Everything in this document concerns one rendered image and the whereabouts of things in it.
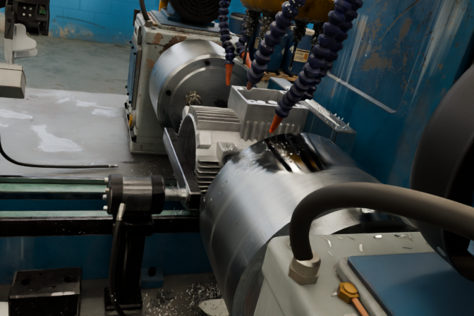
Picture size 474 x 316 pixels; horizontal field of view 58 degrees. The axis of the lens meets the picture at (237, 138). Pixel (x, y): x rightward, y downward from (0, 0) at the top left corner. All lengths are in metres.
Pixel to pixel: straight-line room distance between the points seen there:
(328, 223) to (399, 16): 0.48
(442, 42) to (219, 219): 0.43
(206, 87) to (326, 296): 0.72
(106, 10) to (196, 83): 5.39
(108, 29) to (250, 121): 5.68
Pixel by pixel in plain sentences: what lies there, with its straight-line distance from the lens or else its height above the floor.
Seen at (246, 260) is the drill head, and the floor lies 1.08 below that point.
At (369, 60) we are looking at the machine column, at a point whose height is 1.24.
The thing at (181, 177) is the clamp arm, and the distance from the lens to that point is 0.70.
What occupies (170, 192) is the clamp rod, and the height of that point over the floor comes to 1.02.
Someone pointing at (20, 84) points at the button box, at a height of 1.05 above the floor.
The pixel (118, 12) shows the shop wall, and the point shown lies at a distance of 6.34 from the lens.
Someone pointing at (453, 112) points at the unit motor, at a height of 1.30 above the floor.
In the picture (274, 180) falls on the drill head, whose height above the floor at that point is 1.14.
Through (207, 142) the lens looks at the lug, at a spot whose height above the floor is 1.08.
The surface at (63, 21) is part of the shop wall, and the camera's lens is 6.34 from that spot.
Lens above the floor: 1.36
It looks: 22 degrees down
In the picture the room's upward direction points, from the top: 12 degrees clockwise
